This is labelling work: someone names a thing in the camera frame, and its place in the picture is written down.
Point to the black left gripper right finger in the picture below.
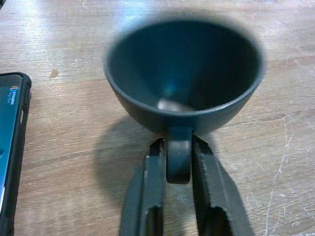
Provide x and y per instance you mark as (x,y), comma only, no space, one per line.
(216,196)

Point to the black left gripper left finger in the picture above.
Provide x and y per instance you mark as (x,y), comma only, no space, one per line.
(145,196)

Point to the dark teal cup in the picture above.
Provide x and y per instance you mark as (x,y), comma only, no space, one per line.
(184,73)

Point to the smartphone in black case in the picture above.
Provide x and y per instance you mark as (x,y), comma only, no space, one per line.
(11,137)

